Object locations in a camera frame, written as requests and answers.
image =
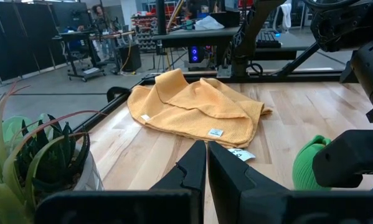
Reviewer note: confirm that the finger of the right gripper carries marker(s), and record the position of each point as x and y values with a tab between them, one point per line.
345	158

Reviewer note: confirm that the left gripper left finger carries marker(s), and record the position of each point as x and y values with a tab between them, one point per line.
195	168

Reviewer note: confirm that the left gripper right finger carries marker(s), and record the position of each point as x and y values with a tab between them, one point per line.
226	177

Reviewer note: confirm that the green ribbed toy vegetable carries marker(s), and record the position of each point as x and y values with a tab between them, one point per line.
304	168

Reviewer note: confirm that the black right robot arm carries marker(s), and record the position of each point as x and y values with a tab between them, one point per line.
335	28

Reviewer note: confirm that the small white paper card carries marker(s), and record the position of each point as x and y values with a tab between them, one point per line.
243	154

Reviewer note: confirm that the orange waffle cloth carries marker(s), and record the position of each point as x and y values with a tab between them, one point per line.
198	112

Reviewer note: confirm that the dark grey keyboard desk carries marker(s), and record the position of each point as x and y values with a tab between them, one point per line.
295	46

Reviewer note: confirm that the white hanging towel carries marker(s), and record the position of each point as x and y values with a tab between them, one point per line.
286	15

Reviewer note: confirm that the backlit black keyboard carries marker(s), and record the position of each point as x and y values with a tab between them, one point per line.
267	40

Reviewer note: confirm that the computer tower with lit fans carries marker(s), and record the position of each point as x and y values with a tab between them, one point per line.
195	54

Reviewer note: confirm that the black box under desk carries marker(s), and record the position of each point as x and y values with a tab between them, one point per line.
130	57

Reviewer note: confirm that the black cart top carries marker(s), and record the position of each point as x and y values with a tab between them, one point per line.
198	37

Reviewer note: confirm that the shelf with small bins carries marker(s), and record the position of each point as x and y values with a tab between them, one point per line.
145	34

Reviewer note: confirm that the white crumpled bag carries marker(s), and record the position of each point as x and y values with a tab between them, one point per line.
209	23

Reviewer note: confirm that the succulent in white patterned pot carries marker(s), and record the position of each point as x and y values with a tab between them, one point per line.
49	155

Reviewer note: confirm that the black tablet monitor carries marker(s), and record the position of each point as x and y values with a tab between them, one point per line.
226	18

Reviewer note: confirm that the black round pole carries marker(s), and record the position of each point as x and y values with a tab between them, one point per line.
161	15

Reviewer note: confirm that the black rolling desk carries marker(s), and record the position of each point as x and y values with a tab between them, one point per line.
77	35

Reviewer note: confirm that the person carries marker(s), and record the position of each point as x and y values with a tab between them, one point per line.
99	12

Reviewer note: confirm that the black room partition panels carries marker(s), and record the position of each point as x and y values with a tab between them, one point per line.
24	37

